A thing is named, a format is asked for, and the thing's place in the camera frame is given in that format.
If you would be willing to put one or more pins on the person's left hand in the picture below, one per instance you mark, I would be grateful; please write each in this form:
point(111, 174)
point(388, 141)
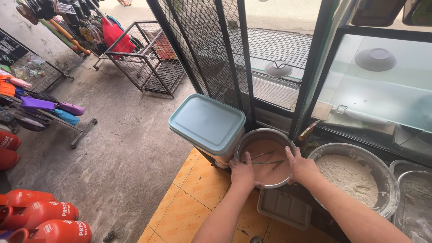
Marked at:
point(242, 175)

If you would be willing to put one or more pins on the person's right hand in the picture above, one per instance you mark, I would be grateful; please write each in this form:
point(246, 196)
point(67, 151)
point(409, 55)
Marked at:
point(302, 168)

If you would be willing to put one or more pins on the steel bowl of brown batter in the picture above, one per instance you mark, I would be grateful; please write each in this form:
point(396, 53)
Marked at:
point(270, 175)

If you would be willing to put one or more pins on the metal tongs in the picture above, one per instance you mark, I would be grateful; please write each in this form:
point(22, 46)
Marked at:
point(266, 162)

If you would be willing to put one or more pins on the colourful snack packet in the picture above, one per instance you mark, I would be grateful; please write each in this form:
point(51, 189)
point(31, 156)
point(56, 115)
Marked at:
point(307, 131)

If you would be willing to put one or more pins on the grey plastic tray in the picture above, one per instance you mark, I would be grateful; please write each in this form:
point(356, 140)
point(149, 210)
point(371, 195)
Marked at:
point(285, 209)

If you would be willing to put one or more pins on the large steel bowl of flour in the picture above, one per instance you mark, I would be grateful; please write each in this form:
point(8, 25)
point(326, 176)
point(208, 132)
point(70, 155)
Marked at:
point(351, 179)

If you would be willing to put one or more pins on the light blue lidded plastic container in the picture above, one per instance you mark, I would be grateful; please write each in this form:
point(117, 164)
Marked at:
point(207, 125)

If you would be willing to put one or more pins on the steel tray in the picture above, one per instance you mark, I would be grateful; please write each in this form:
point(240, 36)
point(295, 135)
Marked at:
point(395, 165)

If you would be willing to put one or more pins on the glass display cabinet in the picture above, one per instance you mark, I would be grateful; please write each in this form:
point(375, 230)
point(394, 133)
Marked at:
point(378, 94)

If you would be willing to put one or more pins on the black mesh gate panel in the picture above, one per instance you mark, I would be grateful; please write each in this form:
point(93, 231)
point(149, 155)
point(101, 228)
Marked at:
point(202, 50)

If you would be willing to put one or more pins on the red cloth bag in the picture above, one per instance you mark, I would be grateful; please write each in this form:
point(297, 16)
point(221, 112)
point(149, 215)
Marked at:
point(116, 37)

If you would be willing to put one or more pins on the red gas cylinder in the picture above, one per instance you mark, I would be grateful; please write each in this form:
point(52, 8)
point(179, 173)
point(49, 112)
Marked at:
point(57, 233)
point(47, 212)
point(8, 140)
point(28, 197)
point(8, 158)

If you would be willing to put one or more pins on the table of colourful pouches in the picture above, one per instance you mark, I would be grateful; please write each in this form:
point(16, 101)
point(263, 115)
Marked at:
point(40, 108)

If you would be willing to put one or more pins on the orange pole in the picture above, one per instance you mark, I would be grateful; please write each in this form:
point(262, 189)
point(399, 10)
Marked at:
point(69, 37)

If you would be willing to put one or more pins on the rack of hanging goods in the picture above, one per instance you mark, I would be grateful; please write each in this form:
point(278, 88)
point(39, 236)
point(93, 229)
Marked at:
point(67, 17)

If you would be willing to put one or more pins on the mesh display board with packets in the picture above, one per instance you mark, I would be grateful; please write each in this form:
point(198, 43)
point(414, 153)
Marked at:
point(23, 64)

